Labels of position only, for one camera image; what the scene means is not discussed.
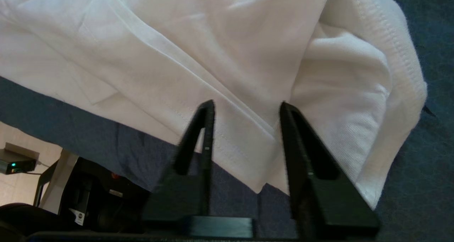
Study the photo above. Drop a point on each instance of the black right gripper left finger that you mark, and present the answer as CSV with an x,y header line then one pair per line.
x,y
184,196

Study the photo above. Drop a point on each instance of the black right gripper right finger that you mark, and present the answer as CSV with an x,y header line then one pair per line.
x,y
326,203

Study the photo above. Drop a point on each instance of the blue patterned bed sheet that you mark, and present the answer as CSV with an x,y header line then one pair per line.
x,y
425,164

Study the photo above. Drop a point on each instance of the white t-shirt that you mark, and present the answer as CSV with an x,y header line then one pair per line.
x,y
212,57

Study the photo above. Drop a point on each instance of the black box with green light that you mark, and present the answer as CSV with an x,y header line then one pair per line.
x,y
16,162

